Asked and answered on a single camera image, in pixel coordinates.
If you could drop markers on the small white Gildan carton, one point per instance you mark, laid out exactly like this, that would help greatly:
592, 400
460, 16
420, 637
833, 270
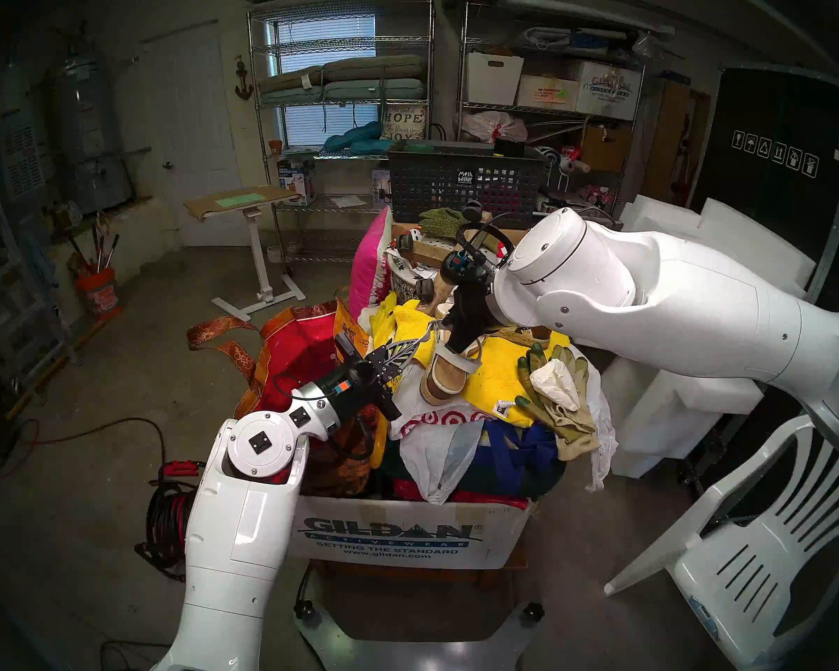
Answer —
612, 89

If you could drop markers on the pink pillow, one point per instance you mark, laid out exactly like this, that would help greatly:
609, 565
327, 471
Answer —
367, 271

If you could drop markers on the thin white plastic sheet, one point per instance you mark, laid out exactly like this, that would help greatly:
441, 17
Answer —
605, 432

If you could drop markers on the teal cushion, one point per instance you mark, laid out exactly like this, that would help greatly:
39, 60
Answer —
353, 138

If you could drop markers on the white door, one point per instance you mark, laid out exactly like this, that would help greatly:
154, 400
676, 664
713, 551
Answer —
196, 145

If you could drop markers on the blue fabric bag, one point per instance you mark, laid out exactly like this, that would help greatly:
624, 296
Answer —
510, 460

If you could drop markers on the green knit glove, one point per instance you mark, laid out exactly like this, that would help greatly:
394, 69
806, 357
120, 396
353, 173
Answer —
444, 224

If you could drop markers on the white red-logo plastic bag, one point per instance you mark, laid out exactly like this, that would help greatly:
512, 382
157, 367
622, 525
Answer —
440, 467

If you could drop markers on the white crumpled cloth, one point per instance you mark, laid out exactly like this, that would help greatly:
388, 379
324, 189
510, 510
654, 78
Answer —
556, 383

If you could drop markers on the red orange floral tote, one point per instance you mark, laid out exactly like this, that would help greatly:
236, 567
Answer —
300, 355

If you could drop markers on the beige green-tipped work glove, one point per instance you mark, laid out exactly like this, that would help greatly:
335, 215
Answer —
566, 425

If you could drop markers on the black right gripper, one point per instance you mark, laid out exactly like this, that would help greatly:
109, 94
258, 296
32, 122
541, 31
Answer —
472, 299

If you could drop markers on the white overbed table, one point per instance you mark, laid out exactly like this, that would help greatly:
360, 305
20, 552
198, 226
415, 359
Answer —
260, 257

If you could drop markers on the HOPE word sign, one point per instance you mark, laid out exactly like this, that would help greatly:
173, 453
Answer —
404, 121

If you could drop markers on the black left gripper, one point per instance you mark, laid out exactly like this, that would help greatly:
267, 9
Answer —
356, 390

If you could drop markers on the large white Gildan carton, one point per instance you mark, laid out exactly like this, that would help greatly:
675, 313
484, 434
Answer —
405, 537

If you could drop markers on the black mesh basket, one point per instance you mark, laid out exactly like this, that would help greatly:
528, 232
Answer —
426, 184

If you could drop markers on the white storage box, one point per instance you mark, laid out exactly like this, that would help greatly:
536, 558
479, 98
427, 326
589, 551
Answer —
493, 79

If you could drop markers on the orange plastic bucket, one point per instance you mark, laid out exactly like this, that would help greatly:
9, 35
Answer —
98, 292

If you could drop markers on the yellow terry towel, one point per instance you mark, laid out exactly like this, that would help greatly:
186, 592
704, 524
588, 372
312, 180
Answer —
503, 376

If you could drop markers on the anchor wall ornament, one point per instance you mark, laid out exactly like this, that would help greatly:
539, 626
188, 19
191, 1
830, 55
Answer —
244, 82

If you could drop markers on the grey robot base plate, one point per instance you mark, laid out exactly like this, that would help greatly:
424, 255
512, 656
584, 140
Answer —
419, 655

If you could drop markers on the labelled cardboard box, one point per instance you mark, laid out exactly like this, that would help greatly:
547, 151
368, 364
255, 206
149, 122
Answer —
545, 93

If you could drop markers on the beige bench cushion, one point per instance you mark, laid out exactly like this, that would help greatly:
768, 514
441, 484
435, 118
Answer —
363, 68

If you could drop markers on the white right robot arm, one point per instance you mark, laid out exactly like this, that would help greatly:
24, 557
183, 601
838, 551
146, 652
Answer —
671, 306

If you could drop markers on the green bench cushion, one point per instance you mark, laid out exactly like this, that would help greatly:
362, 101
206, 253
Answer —
363, 91

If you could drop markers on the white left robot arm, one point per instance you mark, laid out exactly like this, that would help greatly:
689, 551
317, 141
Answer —
238, 537

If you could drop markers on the blue white appliance box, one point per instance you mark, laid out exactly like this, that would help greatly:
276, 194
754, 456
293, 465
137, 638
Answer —
295, 180

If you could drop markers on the window with blinds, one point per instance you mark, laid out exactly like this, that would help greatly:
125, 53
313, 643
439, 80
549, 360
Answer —
328, 33

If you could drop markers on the open brown cardboard box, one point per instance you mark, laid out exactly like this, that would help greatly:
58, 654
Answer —
605, 149

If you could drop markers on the wooden cross caster dolly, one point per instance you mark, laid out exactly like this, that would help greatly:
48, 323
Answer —
426, 254

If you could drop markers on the white printed round tote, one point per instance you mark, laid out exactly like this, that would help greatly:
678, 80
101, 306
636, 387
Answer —
402, 285

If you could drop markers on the grey water heater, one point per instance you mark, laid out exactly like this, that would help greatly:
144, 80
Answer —
94, 152

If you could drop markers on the white plastic chair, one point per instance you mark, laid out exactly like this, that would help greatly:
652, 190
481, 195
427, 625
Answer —
734, 579

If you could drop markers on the aluminium step ladder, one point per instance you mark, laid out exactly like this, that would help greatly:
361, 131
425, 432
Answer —
42, 313

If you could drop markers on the black flight case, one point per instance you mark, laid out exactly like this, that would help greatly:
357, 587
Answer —
776, 117

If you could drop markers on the white foam packing block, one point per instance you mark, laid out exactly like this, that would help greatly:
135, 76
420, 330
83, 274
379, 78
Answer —
671, 411

